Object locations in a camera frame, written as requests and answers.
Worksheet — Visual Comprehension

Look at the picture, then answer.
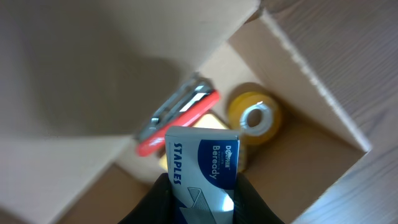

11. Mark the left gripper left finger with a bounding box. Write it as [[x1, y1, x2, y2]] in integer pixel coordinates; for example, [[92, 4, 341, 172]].
[[119, 173, 172, 224]]

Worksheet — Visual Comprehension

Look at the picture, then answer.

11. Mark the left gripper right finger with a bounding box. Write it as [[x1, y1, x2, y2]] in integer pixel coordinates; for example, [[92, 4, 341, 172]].
[[233, 173, 284, 224]]

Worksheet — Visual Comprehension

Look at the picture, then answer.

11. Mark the small blue white box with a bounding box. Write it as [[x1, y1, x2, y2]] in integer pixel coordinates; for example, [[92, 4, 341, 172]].
[[165, 126, 240, 224]]

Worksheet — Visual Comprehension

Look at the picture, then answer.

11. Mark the yellow tape roll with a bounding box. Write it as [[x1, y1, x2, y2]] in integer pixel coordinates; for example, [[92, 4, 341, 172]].
[[227, 91, 283, 146]]

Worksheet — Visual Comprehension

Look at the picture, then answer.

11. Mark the yellow sticky note pad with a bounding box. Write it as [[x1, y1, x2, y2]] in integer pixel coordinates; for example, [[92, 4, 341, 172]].
[[159, 113, 247, 172]]

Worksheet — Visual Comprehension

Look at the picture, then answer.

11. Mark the red black stapler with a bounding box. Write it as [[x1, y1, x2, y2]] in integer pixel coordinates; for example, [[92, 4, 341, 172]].
[[136, 73, 220, 157]]

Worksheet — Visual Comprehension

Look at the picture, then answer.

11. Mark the brown cardboard box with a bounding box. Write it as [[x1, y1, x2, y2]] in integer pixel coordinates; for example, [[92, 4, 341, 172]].
[[1, 1, 371, 223]]

